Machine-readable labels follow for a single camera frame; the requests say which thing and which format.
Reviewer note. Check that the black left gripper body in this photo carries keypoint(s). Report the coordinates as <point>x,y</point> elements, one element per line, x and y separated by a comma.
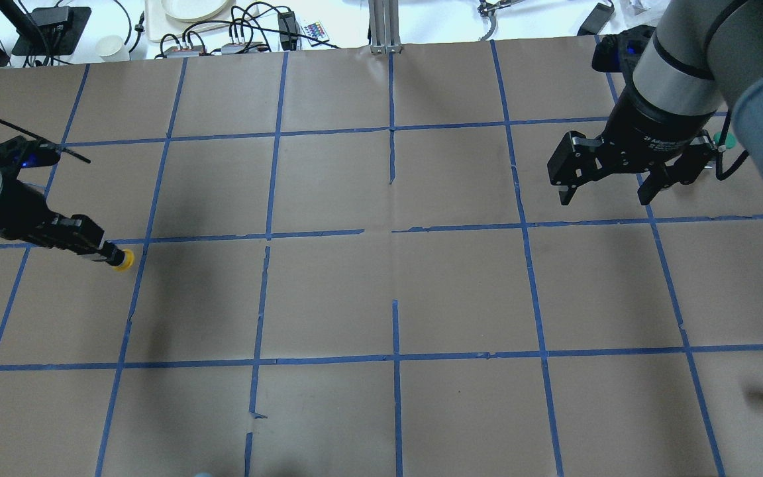
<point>22,209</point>

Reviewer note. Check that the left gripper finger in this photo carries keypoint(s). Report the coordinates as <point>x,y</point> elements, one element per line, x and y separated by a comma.
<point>106,255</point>
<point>108,244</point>

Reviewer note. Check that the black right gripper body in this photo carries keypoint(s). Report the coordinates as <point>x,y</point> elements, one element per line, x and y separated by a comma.
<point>655,124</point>

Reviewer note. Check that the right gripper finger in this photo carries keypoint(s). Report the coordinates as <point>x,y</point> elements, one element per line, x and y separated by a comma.
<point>567,191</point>
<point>650,186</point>

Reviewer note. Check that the yellow push button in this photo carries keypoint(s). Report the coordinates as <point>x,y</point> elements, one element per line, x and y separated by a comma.
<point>122,259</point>

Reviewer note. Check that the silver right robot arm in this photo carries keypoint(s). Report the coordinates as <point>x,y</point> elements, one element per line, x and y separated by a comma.
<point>693,94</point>

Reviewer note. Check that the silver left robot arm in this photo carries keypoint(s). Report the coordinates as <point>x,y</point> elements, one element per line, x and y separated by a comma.
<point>26,217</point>

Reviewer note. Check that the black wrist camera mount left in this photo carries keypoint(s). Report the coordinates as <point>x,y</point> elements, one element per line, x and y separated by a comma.
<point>19,153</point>

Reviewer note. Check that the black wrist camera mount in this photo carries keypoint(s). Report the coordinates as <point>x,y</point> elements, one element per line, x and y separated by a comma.
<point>619,53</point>
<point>19,153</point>

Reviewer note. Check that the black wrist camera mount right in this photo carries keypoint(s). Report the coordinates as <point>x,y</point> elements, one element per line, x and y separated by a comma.
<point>619,53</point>

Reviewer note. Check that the aluminium frame post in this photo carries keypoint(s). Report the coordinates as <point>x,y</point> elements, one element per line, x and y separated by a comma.
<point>384,35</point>

